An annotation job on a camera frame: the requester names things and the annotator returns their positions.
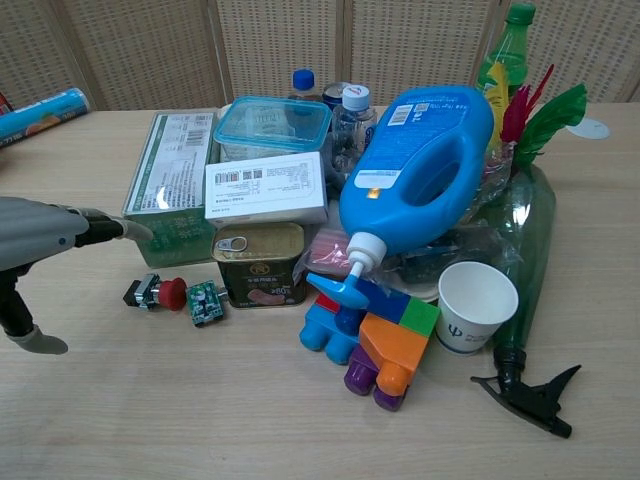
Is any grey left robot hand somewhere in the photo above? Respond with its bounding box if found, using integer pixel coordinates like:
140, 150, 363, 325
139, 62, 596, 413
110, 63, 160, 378
0, 196, 154, 357

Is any red emergency stop button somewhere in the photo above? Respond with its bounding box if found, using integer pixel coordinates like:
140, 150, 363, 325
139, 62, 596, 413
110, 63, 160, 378
122, 273, 188, 313

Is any blue cling film tube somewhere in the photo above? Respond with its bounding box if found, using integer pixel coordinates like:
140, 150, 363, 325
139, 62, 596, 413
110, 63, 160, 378
0, 87, 92, 150

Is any long green cardboard box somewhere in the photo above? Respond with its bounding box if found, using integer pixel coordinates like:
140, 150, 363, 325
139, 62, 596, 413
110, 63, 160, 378
121, 110, 222, 269

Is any small green cube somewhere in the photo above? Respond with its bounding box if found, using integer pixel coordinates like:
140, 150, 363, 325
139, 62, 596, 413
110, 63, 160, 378
185, 280, 228, 329

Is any gold luncheon meat can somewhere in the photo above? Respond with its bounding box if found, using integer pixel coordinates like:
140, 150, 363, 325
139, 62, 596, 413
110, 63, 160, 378
210, 221, 308, 310

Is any white cardboard box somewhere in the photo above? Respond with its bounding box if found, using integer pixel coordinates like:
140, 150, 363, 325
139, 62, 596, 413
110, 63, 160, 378
204, 150, 330, 225

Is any clear container blue lid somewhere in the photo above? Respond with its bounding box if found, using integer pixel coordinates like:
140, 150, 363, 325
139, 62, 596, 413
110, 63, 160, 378
213, 95, 334, 164

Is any pink snack packet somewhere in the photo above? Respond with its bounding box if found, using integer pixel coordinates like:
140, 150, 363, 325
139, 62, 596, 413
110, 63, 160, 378
303, 226, 352, 275

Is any dark bottle blue cap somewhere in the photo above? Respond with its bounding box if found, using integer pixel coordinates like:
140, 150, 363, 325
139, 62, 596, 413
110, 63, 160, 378
286, 68, 324, 104

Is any woven wooden folding screen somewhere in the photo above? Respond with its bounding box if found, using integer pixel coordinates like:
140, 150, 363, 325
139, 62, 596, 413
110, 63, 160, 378
0, 0, 640, 112

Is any blue silver drink can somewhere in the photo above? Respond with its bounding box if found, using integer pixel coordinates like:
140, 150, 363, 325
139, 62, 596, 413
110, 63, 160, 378
321, 81, 352, 114

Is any clear water bottle white cap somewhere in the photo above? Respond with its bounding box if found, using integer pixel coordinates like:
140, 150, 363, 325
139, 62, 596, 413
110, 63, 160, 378
331, 83, 379, 175

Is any blue detergent jug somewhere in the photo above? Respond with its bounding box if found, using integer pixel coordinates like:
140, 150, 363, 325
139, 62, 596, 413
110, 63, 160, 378
305, 85, 496, 312

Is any colourful building block toy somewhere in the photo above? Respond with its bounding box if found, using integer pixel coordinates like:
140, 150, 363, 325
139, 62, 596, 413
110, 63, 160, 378
298, 279, 442, 413

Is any white paper cup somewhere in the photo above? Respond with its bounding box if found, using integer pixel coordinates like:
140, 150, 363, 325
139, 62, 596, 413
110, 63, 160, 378
434, 261, 520, 358

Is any green spray bottle black trigger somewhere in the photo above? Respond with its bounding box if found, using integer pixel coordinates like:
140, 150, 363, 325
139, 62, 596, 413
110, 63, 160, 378
469, 163, 584, 441

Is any green soda bottle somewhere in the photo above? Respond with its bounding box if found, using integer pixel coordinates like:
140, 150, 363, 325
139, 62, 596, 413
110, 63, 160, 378
474, 1, 538, 109

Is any red green feather shuttlecock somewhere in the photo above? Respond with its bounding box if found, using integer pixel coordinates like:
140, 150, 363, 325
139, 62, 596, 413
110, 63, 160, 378
499, 63, 589, 169

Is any white round table cap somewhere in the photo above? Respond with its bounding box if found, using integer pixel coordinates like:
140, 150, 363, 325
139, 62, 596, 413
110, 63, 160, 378
566, 116, 613, 142

